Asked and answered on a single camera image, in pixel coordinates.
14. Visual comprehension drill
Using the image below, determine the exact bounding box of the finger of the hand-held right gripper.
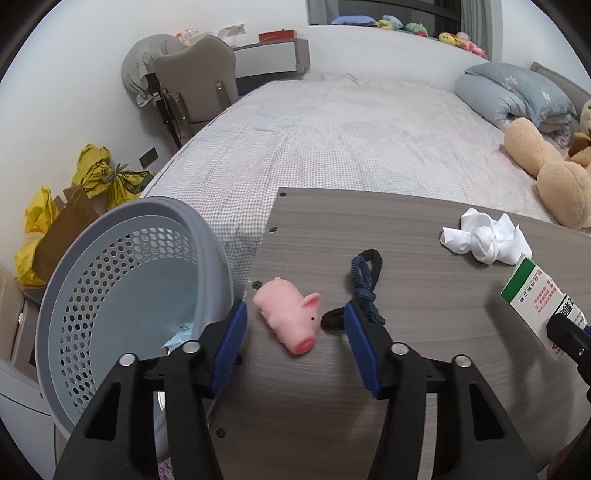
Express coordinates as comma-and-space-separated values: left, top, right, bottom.
546, 316, 591, 384

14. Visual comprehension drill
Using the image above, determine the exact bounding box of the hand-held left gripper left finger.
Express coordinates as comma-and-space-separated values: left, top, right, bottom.
53, 300, 247, 480

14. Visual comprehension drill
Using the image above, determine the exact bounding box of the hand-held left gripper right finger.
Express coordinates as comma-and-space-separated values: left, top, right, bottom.
344, 302, 539, 480

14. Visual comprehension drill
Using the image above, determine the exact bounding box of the light blue wet wipes packet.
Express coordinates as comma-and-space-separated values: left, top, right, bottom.
163, 322, 206, 355

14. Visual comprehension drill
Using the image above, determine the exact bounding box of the white green medicine box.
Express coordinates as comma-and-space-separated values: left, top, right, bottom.
501, 256, 591, 361

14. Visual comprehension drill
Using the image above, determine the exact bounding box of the grey-blue perforated plastic basket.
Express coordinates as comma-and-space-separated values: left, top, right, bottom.
35, 196, 235, 432

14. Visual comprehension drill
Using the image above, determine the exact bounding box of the pink pig toy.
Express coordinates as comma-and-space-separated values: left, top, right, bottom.
252, 277, 322, 356

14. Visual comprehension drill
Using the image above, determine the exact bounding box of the white knotted cloth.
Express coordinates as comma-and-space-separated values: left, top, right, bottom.
440, 208, 533, 265

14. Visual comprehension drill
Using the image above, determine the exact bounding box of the beige teddy bear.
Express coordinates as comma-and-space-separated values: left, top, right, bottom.
503, 99, 591, 229

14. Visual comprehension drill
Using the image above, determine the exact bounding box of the yellow green tied bag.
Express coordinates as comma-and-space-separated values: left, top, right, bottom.
107, 164, 158, 212

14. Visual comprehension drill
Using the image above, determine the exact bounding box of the brown cardboard sheet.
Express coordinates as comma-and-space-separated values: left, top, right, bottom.
32, 185, 101, 284

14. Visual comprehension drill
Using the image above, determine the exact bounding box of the white cabinet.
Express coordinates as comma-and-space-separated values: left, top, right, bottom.
0, 357, 70, 444

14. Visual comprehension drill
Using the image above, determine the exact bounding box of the bed with checked sheet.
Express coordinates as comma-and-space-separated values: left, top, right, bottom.
139, 69, 591, 301

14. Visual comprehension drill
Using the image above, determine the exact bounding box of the yellow plastic bag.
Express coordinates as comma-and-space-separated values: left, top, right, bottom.
14, 186, 62, 287
72, 144, 112, 200

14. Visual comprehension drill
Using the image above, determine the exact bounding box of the grey headboard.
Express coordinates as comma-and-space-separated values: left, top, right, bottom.
531, 61, 591, 108

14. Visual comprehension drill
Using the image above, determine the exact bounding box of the blue-grey folded duvet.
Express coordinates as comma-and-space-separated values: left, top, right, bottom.
455, 62, 578, 140

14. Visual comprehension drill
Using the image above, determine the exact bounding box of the beige upholstered chair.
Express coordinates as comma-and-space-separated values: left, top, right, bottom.
153, 35, 238, 148

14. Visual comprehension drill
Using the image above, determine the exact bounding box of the grey cloth bundle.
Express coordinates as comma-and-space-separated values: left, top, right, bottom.
121, 33, 185, 109

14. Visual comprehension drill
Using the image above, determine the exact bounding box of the grey and white desk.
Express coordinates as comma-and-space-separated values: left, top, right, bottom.
233, 38, 311, 95

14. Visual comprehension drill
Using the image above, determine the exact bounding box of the yellow pink plush toy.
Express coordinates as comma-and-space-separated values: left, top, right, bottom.
438, 31, 490, 59

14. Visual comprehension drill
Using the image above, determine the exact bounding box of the row of plush toys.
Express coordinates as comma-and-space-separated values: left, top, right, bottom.
307, 0, 502, 51

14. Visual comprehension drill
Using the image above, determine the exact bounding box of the navy hair tie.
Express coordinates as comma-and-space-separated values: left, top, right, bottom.
349, 256, 387, 326

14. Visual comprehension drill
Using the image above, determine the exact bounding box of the black hair tie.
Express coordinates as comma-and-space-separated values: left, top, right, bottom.
321, 249, 393, 331

